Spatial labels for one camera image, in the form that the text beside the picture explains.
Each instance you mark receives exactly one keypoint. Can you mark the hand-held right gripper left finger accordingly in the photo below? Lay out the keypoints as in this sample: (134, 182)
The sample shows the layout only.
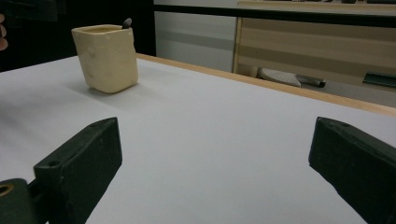
(81, 161)

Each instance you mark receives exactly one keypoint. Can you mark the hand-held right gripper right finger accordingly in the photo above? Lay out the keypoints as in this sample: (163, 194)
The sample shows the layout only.
(358, 168)

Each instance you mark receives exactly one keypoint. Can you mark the cream square cup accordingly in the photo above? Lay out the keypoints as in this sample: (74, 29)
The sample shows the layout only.
(107, 59)

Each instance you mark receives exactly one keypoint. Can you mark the wooden table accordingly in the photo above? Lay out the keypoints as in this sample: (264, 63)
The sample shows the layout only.
(280, 87)

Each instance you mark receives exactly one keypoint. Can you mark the grey chair base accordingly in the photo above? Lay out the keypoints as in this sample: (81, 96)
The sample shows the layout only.
(286, 77)

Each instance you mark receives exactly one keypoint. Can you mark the white table board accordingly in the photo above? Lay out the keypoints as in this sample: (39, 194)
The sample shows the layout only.
(199, 140)

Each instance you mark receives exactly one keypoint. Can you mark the wooden cabinet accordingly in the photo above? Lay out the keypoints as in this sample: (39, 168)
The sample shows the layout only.
(311, 46)

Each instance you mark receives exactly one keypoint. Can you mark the black curtain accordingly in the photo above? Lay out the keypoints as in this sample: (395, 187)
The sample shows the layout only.
(37, 18)

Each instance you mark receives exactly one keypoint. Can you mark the white cabinet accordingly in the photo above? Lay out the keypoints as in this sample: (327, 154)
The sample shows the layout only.
(193, 43)

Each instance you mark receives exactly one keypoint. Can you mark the black horizontal bar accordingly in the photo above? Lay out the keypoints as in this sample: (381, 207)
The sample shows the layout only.
(280, 16)

